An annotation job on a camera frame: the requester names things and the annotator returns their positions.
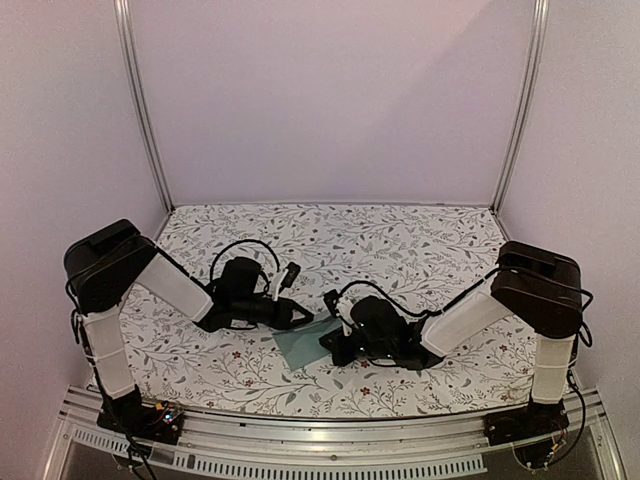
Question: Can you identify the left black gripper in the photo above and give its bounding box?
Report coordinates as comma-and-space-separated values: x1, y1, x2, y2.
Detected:
233, 296, 314, 332

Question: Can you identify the teal blue envelope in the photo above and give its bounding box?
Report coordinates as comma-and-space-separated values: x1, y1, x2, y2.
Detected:
273, 312, 341, 370

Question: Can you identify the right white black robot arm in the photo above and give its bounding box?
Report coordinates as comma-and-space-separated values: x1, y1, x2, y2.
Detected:
319, 241, 594, 436

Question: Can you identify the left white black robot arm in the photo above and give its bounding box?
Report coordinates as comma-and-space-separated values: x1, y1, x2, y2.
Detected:
63, 219, 314, 434

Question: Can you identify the floral patterned table mat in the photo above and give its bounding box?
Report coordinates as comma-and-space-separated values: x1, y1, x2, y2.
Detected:
120, 205, 537, 419

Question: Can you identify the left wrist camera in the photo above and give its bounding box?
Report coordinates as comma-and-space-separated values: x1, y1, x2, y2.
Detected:
270, 262, 301, 301

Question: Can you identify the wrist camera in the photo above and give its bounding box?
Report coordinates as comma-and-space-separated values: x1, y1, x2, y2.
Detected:
323, 289, 351, 321
270, 262, 301, 301

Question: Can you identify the left black camera cable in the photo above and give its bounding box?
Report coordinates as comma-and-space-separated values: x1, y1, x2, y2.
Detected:
208, 239, 281, 286

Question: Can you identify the black camera cable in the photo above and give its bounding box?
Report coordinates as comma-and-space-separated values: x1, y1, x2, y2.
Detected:
208, 239, 281, 286
339, 279, 431, 319

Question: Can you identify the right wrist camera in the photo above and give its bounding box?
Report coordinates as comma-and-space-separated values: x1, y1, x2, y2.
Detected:
323, 289, 351, 321

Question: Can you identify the right black camera cable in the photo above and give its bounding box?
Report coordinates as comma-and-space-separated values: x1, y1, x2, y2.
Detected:
339, 279, 431, 319

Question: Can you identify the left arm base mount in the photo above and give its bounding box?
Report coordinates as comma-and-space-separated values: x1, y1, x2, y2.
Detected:
97, 398, 184, 445

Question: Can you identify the left aluminium frame post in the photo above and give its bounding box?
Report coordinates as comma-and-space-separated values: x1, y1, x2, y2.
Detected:
113, 0, 175, 214

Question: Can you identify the aluminium frame post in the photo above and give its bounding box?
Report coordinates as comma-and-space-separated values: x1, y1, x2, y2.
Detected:
113, 0, 175, 214
491, 0, 549, 217

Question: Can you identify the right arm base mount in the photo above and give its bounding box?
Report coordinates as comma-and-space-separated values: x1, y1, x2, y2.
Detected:
483, 401, 569, 446

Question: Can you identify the front aluminium rail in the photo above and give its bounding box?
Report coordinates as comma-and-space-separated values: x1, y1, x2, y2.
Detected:
43, 387, 627, 479

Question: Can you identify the right aluminium frame post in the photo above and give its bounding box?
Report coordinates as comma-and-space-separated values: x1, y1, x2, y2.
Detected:
491, 0, 549, 217

